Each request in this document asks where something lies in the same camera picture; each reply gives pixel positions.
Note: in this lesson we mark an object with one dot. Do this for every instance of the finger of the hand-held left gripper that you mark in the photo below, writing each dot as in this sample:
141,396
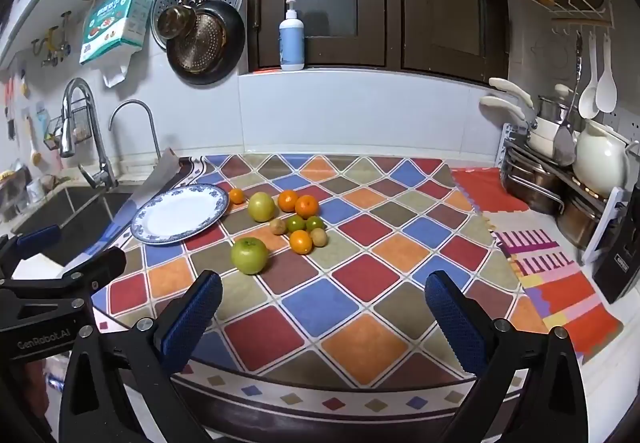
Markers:
37,239
97,265

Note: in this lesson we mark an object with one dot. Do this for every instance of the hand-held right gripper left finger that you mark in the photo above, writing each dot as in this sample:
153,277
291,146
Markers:
197,318

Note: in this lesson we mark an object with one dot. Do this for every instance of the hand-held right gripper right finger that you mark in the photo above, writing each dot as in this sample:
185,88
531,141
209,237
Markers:
452,323

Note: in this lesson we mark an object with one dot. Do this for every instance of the green apple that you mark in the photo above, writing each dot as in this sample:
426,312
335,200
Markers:
249,255

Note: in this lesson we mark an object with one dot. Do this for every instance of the blue-rimmed white plate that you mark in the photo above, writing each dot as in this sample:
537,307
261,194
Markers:
175,218

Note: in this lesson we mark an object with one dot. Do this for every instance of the brown kiwi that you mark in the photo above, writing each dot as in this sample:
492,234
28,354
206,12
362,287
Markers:
319,237
278,226

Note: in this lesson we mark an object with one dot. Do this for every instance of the small orange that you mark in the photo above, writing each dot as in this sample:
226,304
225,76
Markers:
236,195

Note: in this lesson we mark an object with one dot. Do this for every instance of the yellow-green apple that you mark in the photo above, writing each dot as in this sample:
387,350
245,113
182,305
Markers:
261,206

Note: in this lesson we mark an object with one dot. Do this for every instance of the green mandarin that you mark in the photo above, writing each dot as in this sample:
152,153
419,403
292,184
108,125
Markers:
295,223
314,223

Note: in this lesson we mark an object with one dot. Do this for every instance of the steel sink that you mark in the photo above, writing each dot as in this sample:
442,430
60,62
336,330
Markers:
65,218

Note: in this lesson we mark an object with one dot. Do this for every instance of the pink orange striped mat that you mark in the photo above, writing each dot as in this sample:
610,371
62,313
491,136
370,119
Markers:
555,283

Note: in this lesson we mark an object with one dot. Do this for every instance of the colourful checkered tablecloth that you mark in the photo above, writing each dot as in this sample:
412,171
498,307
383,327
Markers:
350,273

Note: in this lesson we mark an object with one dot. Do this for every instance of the chrome pull-down faucet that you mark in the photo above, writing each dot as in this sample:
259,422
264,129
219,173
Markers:
82,123

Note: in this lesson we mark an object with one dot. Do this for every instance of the red foam puzzle mat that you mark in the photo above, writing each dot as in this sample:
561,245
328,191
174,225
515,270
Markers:
485,188

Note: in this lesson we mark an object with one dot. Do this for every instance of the chrome gooseneck faucet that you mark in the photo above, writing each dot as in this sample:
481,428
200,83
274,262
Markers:
131,104

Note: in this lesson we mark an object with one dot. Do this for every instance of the black appliance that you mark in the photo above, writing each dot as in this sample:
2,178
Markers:
620,263

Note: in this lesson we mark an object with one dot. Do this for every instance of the dish rack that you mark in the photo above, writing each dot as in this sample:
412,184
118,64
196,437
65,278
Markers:
607,223

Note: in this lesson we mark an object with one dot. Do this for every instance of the white plastic bag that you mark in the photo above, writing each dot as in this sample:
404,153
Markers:
116,71

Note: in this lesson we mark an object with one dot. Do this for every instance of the steel skimmer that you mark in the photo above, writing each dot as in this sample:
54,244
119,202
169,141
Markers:
566,145

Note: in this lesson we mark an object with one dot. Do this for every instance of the white kettle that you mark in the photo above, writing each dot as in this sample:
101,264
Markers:
597,158

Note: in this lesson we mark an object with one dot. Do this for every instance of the paper towel pack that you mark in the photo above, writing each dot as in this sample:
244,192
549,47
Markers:
117,20

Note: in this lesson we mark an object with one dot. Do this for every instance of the steel pot with lid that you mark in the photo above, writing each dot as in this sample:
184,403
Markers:
552,109

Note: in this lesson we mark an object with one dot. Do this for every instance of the dark frying pan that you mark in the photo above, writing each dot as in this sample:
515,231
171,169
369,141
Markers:
205,53

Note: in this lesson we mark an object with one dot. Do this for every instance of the small copper pan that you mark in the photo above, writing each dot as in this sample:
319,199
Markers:
175,21

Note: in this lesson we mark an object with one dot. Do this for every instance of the white rice spoon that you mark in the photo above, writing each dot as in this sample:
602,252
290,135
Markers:
590,98
606,90

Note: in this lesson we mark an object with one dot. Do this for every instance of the blue soap pump bottle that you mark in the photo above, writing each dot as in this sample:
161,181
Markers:
291,40

